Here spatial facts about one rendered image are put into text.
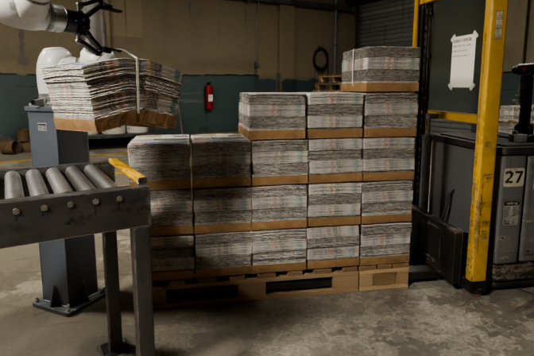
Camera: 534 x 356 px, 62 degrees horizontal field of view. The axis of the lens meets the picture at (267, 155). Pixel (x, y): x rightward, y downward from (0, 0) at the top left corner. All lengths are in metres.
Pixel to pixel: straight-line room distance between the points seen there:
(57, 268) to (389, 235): 1.70
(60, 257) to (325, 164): 1.37
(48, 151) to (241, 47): 7.73
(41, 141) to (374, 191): 1.66
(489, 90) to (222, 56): 7.60
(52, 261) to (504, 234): 2.31
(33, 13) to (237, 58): 8.27
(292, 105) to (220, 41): 7.40
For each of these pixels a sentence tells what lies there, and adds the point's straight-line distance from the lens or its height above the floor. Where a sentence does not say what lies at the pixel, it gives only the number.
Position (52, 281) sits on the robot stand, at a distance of 2.52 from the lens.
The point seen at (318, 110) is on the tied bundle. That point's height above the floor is 0.97.
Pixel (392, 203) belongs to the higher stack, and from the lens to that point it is 2.46.
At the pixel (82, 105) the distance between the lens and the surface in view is 1.62.
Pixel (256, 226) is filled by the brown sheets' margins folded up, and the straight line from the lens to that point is 2.27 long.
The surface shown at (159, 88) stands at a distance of 1.71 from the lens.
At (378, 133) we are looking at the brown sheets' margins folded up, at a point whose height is 0.86.
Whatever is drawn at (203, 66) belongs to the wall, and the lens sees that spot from 9.35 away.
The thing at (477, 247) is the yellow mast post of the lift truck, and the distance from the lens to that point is 2.56.
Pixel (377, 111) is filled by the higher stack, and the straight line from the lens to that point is 2.34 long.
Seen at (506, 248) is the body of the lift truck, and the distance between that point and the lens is 2.71.
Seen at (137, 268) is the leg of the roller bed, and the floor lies 0.55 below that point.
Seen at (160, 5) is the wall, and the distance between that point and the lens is 9.18.
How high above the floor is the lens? 1.10
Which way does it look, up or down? 9 degrees down
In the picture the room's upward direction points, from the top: straight up
